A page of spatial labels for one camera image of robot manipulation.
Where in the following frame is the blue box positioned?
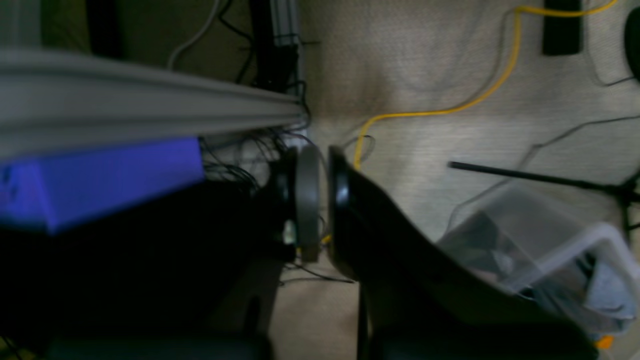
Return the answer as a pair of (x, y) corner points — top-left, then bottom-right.
(0, 137), (205, 235)

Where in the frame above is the yellow cable on floor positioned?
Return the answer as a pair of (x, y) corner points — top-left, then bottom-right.
(352, 0), (621, 171)

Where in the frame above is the clear plastic storage bin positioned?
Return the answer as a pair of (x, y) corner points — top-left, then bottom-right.
(436, 184), (639, 337)

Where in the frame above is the round black stand base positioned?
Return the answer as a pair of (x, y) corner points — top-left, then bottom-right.
(623, 7), (640, 82)

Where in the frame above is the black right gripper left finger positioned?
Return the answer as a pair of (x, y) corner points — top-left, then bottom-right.
(210, 145), (321, 360)

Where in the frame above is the aluminium frame rail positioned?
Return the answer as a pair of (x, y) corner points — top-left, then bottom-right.
(0, 48), (303, 159)

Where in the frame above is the black power strip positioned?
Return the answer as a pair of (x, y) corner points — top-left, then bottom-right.
(542, 0), (583, 57)

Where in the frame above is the black tripod leg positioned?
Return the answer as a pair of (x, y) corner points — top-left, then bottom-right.
(446, 161), (639, 203)

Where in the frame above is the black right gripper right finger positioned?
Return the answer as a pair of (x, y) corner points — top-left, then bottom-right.
(327, 145), (597, 360)

